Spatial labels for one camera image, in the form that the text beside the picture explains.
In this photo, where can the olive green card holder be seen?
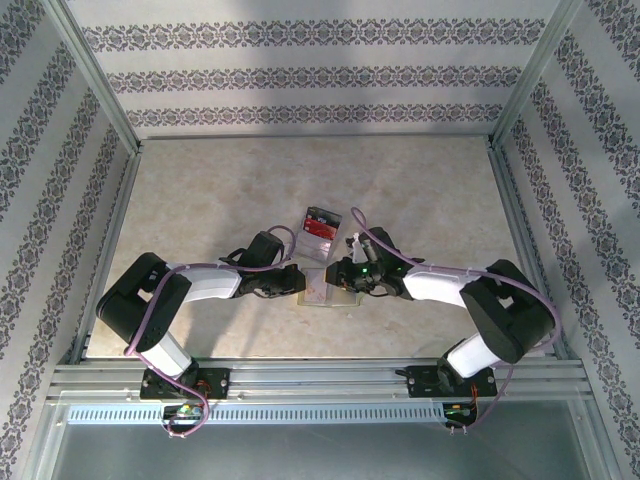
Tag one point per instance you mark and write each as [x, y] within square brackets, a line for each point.
[345, 299]

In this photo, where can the long aluminium mounting rail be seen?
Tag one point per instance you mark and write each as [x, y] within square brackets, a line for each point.
[320, 380]

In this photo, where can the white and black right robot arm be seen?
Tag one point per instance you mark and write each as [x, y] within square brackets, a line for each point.
[435, 285]

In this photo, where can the aluminium table side rail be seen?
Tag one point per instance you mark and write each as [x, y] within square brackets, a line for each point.
[532, 250]
[107, 250]

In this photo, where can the grey metal panel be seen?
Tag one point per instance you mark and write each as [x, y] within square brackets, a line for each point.
[320, 455]

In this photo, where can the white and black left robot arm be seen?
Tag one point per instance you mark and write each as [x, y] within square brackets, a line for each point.
[210, 282]

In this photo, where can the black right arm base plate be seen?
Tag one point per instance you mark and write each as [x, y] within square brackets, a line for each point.
[420, 382]

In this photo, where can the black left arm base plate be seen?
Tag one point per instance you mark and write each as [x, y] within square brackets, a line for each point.
[220, 382]

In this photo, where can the clear acrylic card box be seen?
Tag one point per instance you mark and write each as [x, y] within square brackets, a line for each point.
[320, 247]

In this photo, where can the aluminium frame post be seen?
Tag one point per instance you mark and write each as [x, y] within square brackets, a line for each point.
[536, 75]
[100, 85]

